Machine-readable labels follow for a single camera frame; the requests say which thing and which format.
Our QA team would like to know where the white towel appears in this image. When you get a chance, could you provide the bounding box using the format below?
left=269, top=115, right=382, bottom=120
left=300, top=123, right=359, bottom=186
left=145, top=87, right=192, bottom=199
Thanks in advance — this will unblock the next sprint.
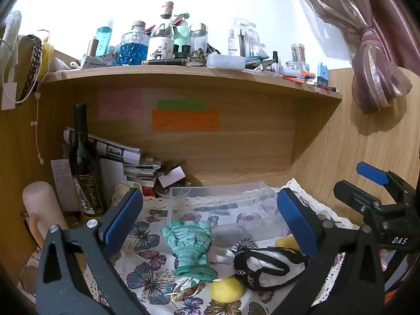
left=0, top=11, right=22, bottom=74

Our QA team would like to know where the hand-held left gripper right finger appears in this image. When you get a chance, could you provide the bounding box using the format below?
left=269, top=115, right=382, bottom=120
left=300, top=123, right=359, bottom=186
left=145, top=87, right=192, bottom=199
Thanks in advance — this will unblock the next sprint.
left=272, top=188, right=385, bottom=315

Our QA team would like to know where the yellow hanging item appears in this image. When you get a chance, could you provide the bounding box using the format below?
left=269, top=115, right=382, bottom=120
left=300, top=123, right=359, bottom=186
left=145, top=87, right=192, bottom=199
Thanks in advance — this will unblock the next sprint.
left=40, top=40, right=55, bottom=74

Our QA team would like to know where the blue small box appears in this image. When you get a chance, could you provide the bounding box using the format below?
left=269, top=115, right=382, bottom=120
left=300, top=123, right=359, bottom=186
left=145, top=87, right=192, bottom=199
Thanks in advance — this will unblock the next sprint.
left=316, top=63, right=330, bottom=88

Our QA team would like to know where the butterfly printed lace cloth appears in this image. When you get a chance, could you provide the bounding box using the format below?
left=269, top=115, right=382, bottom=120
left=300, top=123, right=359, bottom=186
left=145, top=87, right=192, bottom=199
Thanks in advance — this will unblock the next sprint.
left=108, top=178, right=360, bottom=315

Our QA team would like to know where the beige cylinder object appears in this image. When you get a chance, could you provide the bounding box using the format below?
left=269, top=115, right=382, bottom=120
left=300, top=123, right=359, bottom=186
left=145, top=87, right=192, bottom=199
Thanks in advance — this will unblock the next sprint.
left=22, top=182, right=69, bottom=248

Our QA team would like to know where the pink sticky note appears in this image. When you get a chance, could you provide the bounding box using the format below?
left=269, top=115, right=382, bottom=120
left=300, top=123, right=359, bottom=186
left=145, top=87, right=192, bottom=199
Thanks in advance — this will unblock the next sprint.
left=99, top=87, right=144, bottom=120

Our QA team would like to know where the rolled magazine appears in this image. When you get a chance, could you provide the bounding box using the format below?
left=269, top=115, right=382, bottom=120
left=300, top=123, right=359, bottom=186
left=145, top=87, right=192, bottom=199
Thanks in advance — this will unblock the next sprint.
left=63, top=127, right=142, bottom=165

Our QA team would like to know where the orange sticky note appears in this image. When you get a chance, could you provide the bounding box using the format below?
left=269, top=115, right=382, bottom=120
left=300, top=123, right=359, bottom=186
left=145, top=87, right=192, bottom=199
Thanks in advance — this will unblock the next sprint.
left=151, top=109, right=220, bottom=132

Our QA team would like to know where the brown pen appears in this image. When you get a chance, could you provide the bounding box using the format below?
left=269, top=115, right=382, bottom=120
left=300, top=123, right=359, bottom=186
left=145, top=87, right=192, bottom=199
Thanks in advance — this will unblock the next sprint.
left=141, top=59, right=188, bottom=66

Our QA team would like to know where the mint green bottle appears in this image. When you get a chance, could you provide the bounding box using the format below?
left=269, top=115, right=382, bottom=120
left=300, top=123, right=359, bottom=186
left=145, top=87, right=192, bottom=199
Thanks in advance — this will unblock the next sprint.
left=173, top=14, right=192, bottom=56

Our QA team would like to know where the small ribbon hair accessory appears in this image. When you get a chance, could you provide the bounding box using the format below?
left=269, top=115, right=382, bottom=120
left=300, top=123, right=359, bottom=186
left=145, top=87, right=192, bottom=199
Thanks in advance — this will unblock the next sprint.
left=170, top=277, right=201, bottom=303

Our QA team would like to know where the stack of papers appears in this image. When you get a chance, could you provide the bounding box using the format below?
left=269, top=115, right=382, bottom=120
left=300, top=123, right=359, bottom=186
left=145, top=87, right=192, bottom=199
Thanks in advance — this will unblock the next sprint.
left=123, top=155, right=162, bottom=188

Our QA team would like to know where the green sticky note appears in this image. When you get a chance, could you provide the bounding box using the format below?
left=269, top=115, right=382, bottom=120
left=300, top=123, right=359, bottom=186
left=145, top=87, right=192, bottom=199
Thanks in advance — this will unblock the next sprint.
left=156, top=100, right=206, bottom=110

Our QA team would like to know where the clear plastic container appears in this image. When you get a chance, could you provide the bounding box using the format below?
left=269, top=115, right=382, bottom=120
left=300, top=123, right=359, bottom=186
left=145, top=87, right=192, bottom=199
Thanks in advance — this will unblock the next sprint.
left=228, top=17, right=260, bottom=58

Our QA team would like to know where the white cable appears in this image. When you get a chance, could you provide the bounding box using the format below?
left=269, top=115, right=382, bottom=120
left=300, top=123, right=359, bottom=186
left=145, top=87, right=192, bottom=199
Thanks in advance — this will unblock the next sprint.
left=32, top=92, right=45, bottom=165

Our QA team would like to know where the wooden shelf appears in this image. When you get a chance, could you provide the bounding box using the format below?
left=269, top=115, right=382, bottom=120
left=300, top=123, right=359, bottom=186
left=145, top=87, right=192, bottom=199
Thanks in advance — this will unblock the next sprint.
left=39, top=62, right=344, bottom=102

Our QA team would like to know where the clear bottle with cork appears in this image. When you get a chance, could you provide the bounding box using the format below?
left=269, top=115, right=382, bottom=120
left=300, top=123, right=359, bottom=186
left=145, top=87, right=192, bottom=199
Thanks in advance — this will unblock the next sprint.
left=147, top=1, right=175, bottom=62

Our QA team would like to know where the black lace headband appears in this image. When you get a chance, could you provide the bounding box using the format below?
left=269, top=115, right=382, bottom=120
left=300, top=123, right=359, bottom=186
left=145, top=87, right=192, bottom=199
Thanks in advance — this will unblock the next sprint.
left=17, top=34, right=44, bottom=105

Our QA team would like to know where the dark wine bottle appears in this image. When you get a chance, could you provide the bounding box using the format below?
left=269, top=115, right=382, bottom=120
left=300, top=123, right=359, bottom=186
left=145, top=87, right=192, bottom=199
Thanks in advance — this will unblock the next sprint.
left=69, top=104, right=106, bottom=219

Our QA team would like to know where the white handwritten note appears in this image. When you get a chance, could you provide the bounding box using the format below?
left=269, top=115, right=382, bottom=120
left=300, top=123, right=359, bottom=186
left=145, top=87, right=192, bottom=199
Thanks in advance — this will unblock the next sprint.
left=50, top=159, right=80, bottom=212

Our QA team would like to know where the glass bottle with blue liquid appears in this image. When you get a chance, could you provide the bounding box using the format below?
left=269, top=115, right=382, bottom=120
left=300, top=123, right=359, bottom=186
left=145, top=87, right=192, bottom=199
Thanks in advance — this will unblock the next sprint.
left=117, top=21, right=149, bottom=66

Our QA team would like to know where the white plastic case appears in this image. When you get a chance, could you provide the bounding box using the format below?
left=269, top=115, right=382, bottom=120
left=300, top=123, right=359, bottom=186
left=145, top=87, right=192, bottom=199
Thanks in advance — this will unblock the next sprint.
left=206, top=54, right=246, bottom=70

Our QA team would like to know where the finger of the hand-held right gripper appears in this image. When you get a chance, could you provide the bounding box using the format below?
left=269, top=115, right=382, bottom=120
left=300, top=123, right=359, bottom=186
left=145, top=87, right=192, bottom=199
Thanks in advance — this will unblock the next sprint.
left=333, top=180, right=408, bottom=234
left=356, top=162, right=418, bottom=204

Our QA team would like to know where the green knitted glove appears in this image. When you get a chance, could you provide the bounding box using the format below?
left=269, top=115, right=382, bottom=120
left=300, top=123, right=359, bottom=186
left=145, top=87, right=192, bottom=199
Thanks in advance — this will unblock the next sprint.
left=160, top=220, right=218, bottom=282

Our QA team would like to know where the striped mauve curtain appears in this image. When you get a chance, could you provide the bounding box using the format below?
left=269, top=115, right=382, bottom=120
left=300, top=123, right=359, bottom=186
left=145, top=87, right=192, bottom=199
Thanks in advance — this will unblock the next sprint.
left=286, top=0, right=414, bottom=114

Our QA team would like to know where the clear bottle with silver cap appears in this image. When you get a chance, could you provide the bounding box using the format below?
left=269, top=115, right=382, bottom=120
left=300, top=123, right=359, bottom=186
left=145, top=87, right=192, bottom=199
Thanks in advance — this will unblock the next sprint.
left=190, top=23, right=209, bottom=54

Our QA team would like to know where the black trimmed white eye mask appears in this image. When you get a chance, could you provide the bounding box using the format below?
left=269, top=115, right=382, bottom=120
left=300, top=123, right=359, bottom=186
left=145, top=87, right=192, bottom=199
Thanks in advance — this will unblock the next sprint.
left=233, top=238, right=311, bottom=291

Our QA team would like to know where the clear plastic box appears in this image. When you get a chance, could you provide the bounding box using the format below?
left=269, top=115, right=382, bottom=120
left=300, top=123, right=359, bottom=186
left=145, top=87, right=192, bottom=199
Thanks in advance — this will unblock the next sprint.
left=167, top=180, right=291, bottom=246

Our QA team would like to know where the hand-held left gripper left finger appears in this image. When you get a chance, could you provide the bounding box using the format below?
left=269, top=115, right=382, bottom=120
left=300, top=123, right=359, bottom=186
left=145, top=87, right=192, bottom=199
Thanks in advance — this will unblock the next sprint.
left=35, top=187, right=151, bottom=315

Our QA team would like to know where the small glass jar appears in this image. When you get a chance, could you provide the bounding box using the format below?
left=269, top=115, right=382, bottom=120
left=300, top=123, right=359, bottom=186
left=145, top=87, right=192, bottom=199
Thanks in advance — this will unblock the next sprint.
left=290, top=43, right=308, bottom=70

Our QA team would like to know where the white card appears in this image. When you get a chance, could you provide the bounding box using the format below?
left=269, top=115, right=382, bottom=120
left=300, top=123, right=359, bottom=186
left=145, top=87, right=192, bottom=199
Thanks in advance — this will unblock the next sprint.
left=157, top=166, right=185, bottom=188

